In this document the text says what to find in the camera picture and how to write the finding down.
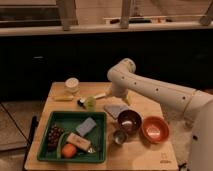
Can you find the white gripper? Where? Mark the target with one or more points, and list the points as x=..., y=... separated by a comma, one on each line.
x=126, y=100

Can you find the dark purple bowl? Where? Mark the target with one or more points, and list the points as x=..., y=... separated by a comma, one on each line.
x=130, y=121

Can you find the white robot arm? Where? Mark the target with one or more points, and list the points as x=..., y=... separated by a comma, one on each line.
x=196, y=106

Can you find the blue folded towel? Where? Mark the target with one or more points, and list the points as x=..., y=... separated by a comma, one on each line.
x=115, y=110

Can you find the small metal cup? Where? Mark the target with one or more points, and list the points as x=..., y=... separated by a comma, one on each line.
x=119, y=137

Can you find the orange bowl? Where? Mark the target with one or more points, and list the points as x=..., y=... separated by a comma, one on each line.
x=155, y=129

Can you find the blue sponge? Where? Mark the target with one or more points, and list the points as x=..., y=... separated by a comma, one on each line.
x=85, y=127

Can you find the small black bottle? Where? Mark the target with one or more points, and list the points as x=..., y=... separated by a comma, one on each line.
x=80, y=102

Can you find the wooden table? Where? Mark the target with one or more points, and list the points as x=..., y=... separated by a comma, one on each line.
x=137, y=154

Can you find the white round jar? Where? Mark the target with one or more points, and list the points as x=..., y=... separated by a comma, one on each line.
x=72, y=85

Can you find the green plastic tray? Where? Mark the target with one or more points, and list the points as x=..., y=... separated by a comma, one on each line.
x=69, y=120

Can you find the yellow banana-like stick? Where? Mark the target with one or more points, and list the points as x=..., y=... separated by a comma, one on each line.
x=63, y=98

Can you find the tan wooden block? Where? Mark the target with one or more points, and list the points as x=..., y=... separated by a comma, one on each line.
x=78, y=141

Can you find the orange fruit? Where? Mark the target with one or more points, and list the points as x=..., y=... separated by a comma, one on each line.
x=68, y=151

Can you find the bunch of dark grapes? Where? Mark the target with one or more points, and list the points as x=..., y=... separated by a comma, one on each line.
x=53, y=137

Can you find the cream handled brush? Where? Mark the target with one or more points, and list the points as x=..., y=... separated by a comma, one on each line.
x=100, y=95

